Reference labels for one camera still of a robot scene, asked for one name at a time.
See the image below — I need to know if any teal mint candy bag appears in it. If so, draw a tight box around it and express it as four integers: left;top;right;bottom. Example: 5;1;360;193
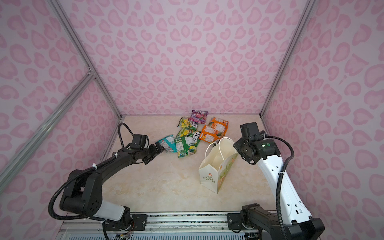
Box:
158;135;177;153

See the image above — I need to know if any white paper bag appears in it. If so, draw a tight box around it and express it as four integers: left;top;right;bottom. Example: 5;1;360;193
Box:
199;137;239;194

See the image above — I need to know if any green Fox's spring tea bag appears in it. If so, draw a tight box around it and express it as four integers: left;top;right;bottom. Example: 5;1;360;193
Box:
175;136;197;158

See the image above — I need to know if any green yellow candy bag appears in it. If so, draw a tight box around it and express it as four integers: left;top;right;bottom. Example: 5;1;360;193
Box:
178;117;199;131
176;128;194;138

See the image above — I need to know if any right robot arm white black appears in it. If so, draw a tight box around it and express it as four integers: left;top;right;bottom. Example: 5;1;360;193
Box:
233;136;325;240

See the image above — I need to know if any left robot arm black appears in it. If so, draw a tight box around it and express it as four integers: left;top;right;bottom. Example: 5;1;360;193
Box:
60;143;165;222

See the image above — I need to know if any orange candy bag upper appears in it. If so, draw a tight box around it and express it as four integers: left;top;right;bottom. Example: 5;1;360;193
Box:
208;117;229;137

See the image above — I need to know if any orange candy bag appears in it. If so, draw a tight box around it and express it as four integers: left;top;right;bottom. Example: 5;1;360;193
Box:
208;117;229;137
199;126;222;143

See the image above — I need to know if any orange candy bag lower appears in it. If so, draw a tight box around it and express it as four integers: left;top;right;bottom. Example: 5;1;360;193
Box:
199;126;222;143

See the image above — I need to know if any green rainbow candy bag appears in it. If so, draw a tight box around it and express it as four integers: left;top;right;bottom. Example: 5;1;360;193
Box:
192;131;201;147

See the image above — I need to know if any purple candy bag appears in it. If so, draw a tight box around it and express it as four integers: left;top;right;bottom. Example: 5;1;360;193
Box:
189;110;209;124

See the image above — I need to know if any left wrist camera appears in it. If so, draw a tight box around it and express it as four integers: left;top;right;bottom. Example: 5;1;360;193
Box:
130;134;149;150

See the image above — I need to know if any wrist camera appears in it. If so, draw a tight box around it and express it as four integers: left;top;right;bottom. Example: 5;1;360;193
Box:
130;134;149;150
240;122;262;142

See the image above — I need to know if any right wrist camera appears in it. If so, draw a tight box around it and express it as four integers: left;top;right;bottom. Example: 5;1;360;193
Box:
240;122;262;142

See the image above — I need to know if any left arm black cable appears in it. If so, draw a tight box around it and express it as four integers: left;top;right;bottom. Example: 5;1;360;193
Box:
117;122;135;149

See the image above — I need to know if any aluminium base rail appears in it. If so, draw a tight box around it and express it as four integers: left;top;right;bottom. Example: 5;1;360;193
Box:
56;211;268;240

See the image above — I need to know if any aluminium diagonal frame bar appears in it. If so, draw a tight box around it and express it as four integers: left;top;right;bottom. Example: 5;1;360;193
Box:
1;71;95;193

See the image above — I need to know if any aluminium corner frame post left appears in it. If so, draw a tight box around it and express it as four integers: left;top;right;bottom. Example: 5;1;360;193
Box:
47;0;123;120

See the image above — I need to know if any aluminium corner frame post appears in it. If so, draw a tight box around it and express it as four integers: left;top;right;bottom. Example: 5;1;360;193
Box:
47;0;123;120
260;0;318;120

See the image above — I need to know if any aluminium corner frame post right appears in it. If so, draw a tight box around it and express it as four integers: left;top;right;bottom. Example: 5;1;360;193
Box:
260;0;318;120

